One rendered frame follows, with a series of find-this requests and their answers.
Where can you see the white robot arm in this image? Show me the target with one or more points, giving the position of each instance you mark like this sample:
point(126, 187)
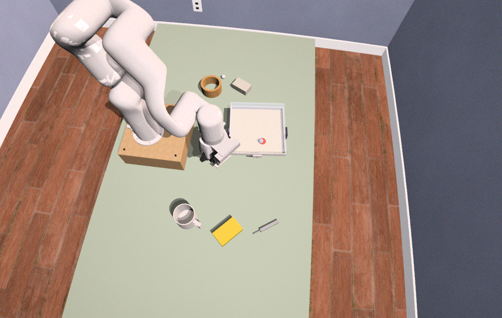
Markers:
point(123, 61)

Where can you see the white mug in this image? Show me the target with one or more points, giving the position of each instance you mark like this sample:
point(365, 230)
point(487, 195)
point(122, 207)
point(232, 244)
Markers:
point(185, 216)

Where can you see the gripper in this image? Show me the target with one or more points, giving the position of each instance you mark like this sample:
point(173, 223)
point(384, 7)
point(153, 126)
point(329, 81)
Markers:
point(207, 151)

